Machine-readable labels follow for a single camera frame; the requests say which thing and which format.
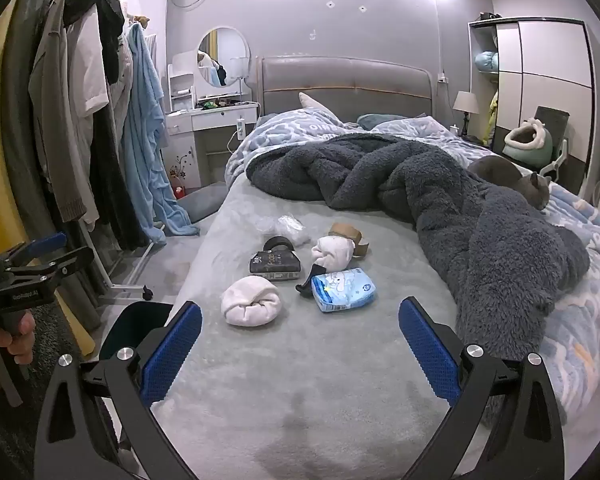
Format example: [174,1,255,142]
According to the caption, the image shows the green and white cat bed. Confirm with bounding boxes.
[502,117,554,166]

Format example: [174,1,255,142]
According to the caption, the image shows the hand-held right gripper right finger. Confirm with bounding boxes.
[397,296,567,480]

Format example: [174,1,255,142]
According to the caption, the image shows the black book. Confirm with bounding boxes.
[249,251,301,282]

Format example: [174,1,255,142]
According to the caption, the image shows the white vanity table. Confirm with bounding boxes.
[166,100,261,192]

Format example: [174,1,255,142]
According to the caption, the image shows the dark hanging trousers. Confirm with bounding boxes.
[89,95,151,252]

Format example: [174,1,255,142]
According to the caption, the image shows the blue tissue pack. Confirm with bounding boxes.
[311,268,377,314]

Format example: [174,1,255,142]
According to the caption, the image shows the dark grey fleece blanket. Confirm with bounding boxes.
[246,133,592,376]

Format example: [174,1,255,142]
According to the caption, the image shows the black rubber wheel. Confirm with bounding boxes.
[263,235,296,256]

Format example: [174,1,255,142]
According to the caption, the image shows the person's left hand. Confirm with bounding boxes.
[0,312,37,397]

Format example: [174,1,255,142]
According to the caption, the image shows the brown tape roll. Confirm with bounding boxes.
[328,222,372,257]

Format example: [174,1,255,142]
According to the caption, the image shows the grey floor cushion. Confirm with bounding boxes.
[177,182,229,222]

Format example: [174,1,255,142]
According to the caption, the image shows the white clothes rack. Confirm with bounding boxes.
[40,0,154,306]

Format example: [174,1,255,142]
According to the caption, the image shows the cream pillow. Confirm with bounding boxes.
[298,92,342,122]

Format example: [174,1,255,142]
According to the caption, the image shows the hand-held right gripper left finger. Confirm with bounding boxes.
[32,301,203,480]

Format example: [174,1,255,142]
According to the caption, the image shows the white wardrobe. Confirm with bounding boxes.
[467,17,597,196]

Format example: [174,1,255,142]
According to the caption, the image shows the white table lamp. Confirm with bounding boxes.
[229,56,255,103]

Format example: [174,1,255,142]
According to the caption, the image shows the white desktop shelf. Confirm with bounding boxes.
[167,51,199,112]

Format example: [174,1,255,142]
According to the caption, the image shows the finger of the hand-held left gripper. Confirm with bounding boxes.
[5,246,96,293]
[0,232,67,268]

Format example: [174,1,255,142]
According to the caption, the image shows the white sock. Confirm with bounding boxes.
[220,277,282,328]
[310,235,356,273]

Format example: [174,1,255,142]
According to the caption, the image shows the black trash bin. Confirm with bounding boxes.
[99,301,176,361]

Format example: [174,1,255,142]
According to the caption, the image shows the blue pillow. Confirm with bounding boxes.
[356,113,412,132]

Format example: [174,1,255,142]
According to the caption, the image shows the grey cat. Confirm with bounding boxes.
[467,155,552,210]

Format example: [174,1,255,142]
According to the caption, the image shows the white hanging shirt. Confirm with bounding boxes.
[69,12,112,226]

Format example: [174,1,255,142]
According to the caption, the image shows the bed with grey sheet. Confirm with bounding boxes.
[150,55,600,480]

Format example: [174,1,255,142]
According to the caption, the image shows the round wall mirror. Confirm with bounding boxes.
[196,27,251,88]

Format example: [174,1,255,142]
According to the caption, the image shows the light blue fleece robe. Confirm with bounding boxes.
[121,22,201,238]

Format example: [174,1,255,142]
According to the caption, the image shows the bedside lamp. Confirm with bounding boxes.
[452,91,479,138]

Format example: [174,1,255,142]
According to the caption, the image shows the black chair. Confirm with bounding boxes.
[522,106,574,183]

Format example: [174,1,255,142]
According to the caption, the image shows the clear plastic bag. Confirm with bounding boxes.
[260,214,312,247]

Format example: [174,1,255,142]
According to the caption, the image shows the black hanging garment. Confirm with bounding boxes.
[62,0,126,86]

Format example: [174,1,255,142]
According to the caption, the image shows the grey hanging coat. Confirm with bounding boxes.
[27,0,101,223]

